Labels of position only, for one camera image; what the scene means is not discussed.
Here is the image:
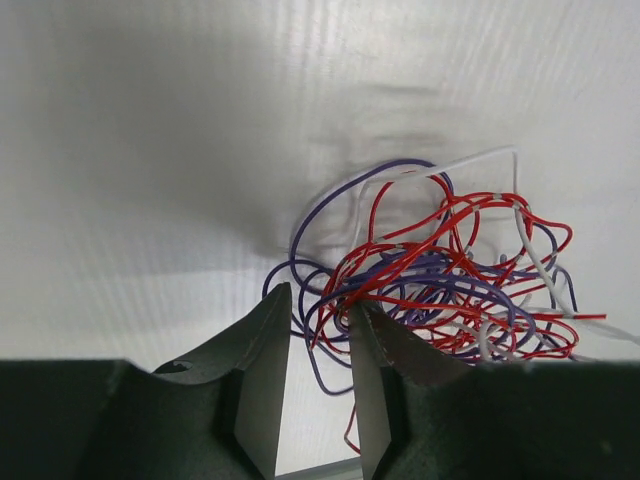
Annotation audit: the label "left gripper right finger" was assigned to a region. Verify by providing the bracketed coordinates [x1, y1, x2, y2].
[349, 303, 639, 479]

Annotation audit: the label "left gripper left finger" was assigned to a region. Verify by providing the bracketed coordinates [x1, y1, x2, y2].
[1, 283, 291, 479]

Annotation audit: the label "red purple white wires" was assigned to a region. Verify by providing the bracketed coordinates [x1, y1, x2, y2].
[262, 144, 640, 456]

